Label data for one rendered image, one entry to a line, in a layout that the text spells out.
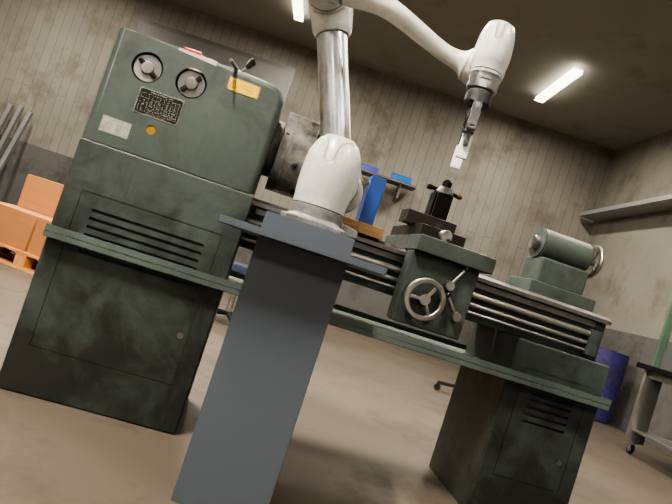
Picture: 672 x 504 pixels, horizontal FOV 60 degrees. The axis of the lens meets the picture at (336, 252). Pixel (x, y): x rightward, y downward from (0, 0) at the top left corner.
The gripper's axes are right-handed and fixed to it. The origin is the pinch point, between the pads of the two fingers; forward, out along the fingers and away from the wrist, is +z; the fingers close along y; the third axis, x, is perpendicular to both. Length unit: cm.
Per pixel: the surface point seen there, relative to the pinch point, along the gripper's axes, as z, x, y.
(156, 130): 15, -98, -20
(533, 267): 14, 47, -82
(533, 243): 5, 44, -81
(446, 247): 20.9, 7.7, -42.9
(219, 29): -261, -377, -703
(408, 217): 13, -8, -56
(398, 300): 44, -3, -44
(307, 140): -1, -52, -43
